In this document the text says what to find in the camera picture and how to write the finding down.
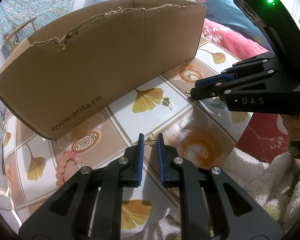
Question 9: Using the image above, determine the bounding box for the teal pillow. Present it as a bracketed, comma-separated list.
[196, 0, 272, 50]

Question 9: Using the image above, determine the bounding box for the brown cardboard box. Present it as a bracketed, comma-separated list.
[0, 0, 207, 139]

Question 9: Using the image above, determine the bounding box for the teal patterned cloth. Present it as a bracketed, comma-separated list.
[0, 0, 75, 58]

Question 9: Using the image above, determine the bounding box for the pink bead bracelet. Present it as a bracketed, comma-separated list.
[55, 150, 84, 189]

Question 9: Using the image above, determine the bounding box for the wooden chair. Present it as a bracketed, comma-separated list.
[3, 17, 37, 51]

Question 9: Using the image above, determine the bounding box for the person's right hand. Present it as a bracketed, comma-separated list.
[280, 114, 300, 141]

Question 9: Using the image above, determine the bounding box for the ginkgo macaron patterned mat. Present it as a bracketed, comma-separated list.
[3, 38, 251, 238]

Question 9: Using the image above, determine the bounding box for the white green fluffy blanket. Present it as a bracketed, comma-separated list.
[127, 143, 300, 239]

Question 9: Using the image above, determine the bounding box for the pink floral blanket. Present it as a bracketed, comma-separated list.
[202, 19, 288, 163]

